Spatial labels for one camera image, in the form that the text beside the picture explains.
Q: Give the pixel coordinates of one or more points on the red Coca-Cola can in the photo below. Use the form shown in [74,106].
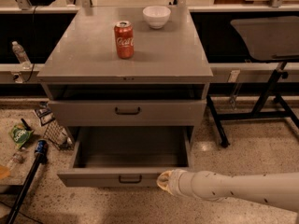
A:
[124,39]

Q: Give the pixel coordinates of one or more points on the black pole stand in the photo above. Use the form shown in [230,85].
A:
[25,187]

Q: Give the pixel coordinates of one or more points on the dark snack packet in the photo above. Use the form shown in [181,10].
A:
[44,113]

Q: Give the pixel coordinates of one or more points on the grey drawer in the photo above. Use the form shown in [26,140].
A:
[128,113]
[126,156]

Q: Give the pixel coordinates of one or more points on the metal mesh basket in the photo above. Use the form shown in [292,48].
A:
[58,136]

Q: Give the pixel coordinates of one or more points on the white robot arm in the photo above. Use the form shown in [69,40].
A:
[278,190]

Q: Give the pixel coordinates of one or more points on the grey middle drawer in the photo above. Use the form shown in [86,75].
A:
[128,113]

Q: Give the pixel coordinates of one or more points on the crushed clear plastic bottle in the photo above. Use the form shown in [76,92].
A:
[18,158]

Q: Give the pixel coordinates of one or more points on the green snack bag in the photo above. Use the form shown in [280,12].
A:
[20,134]

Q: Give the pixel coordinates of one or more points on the clear plastic water bottle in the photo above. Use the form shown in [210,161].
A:
[21,55]

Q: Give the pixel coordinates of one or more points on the black-legged side table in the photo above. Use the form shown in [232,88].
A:
[267,40]

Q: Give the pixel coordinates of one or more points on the blue soda can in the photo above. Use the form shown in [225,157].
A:
[41,151]

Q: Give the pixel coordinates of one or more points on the grey metal drawer cabinet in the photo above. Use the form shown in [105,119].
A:
[168,63]

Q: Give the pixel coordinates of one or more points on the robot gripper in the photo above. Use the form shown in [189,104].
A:
[177,181]

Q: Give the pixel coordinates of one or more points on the grey bottom drawer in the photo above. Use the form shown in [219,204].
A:
[126,156]

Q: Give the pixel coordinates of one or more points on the white ceramic bowl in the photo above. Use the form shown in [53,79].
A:
[156,16]

